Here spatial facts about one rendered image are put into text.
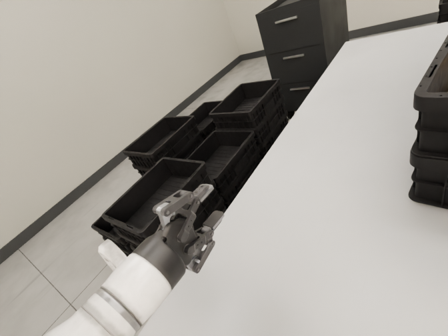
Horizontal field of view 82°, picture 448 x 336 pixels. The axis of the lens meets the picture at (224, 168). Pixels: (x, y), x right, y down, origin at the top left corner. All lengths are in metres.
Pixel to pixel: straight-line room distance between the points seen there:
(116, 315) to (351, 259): 0.39
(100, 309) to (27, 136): 2.55
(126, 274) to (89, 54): 2.86
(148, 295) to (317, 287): 0.29
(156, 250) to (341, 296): 0.31
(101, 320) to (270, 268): 0.32
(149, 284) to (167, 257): 0.04
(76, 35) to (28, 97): 0.76
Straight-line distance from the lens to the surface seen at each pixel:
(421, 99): 0.48
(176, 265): 0.36
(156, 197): 1.27
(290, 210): 0.62
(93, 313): 0.35
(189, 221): 0.39
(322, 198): 0.63
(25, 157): 2.83
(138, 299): 0.35
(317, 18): 1.99
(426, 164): 0.54
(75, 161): 2.96
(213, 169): 1.44
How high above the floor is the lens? 1.15
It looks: 33 degrees down
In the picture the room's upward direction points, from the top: 25 degrees counter-clockwise
